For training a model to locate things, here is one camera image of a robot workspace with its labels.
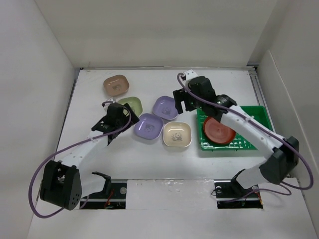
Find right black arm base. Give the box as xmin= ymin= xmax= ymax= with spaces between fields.
xmin=211 ymin=180 xmax=263 ymax=209

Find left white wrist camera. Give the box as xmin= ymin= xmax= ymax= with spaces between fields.
xmin=101 ymin=98 xmax=116 ymax=111

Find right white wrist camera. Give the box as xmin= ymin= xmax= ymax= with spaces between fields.
xmin=181 ymin=70 xmax=198 ymax=81

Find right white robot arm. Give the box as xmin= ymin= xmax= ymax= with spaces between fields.
xmin=173 ymin=73 xmax=299 ymax=196

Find green square panda plate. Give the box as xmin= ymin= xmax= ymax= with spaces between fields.
xmin=118 ymin=97 xmax=143 ymax=117

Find cream square panda plate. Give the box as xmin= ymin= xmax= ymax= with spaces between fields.
xmin=162 ymin=121 xmax=192 ymax=152

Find green plastic bin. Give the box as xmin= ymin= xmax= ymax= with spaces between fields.
xmin=196 ymin=106 xmax=273 ymax=151

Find purple square plate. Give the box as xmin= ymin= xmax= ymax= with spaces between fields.
xmin=153 ymin=96 xmax=178 ymax=120
xmin=134 ymin=113 xmax=164 ymax=140

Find pink square panda plate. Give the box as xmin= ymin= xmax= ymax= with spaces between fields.
xmin=103 ymin=75 xmax=130 ymax=97

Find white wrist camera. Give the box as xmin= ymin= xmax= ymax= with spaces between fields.
xmin=101 ymin=98 xmax=116 ymax=111
xmin=181 ymin=70 xmax=198 ymax=81

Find red round plate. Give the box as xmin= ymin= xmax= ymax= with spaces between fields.
xmin=203 ymin=117 xmax=236 ymax=145

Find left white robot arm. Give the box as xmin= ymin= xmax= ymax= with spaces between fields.
xmin=40 ymin=101 xmax=139 ymax=211

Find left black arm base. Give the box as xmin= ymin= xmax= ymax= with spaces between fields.
xmin=80 ymin=180 xmax=127 ymax=210

